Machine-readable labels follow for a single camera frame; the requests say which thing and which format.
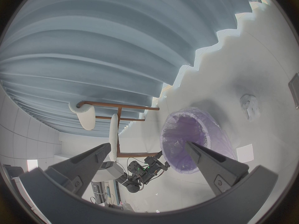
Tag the crumpled white paper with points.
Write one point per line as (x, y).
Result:
(250, 106)

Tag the white trash bin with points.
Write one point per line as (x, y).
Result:
(207, 135)

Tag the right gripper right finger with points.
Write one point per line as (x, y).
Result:
(217, 171)

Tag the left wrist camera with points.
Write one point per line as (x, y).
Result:
(149, 160)

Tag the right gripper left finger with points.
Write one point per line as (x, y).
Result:
(79, 171)

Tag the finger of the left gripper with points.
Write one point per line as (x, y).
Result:
(160, 155)
(167, 166)

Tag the pale blue curtain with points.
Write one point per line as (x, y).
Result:
(116, 43)

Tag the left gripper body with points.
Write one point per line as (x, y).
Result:
(155, 170)

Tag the white cushioned wooden chair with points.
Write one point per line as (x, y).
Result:
(86, 118)

